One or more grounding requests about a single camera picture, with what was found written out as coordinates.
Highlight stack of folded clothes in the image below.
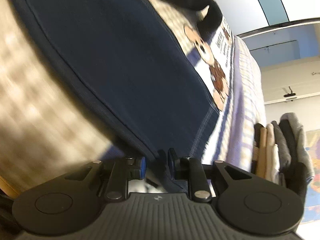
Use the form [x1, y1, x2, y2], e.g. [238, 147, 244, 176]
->
[251, 112, 315, 205]

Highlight purple plaid quilt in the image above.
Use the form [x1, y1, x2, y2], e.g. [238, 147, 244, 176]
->
[200, 36, 267, 173]

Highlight black door handle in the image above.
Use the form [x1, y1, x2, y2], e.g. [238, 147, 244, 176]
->
[282, 86, 297, 102]

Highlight dark denim jeans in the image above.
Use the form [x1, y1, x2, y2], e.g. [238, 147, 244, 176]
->
[7, 0, 223, 193]

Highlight blue door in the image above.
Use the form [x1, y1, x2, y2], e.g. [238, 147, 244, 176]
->
[241, 24, 320, 67]

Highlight wall map poster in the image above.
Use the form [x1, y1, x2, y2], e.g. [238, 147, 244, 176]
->
[299, 129, 320, 223]

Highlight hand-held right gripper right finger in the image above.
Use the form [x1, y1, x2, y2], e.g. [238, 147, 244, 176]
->
[167, 148, 252, 202]

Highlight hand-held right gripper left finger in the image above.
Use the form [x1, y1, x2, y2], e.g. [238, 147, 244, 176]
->
[64, 155, 147, 202]

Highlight cream door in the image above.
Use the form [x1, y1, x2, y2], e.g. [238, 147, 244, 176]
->
[260, 57, 320, 105]

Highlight beige bear-print blanket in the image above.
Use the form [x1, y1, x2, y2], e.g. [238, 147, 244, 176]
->
[0, 0, 237, 198]

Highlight wooden bed frame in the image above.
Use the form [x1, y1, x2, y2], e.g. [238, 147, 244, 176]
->
[0, 175, 23, 198]

